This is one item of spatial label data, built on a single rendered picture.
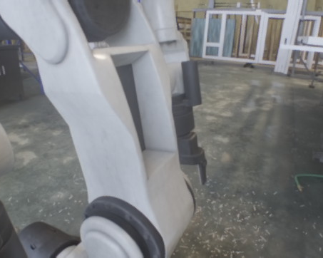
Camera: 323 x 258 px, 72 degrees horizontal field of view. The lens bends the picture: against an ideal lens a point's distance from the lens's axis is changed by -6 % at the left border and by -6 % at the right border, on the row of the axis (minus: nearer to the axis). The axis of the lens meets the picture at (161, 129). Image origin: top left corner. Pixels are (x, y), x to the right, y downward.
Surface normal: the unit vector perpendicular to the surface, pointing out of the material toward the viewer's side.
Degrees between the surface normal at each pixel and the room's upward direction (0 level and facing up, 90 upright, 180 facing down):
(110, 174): 90
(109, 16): 90
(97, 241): 90
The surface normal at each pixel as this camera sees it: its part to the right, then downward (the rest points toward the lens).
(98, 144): -0.48, 0.33
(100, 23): 0.88, 0.21
